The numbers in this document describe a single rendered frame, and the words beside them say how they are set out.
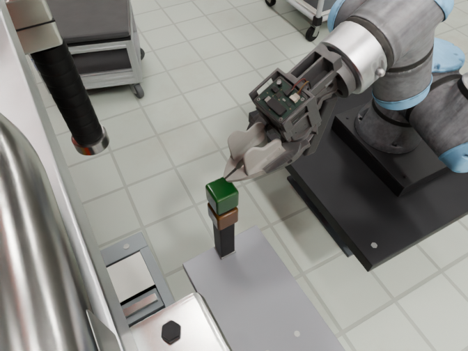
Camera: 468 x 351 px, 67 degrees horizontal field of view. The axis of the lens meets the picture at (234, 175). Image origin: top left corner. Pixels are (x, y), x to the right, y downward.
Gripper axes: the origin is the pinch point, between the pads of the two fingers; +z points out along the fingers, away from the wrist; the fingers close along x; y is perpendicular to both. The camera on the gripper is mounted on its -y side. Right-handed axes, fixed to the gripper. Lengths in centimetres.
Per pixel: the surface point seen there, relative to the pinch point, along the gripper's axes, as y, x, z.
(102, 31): -38, -109, 2
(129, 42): -45, -104, -3
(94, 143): 13.1, -9.4, 10.1
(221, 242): -14.0, 0.3, 9.9
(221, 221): -6.7, 0.9, 6.6
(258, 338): -19.1, 15.8, 15.7
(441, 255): -91, 24, -32
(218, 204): -1.8, 0.8, 4.6
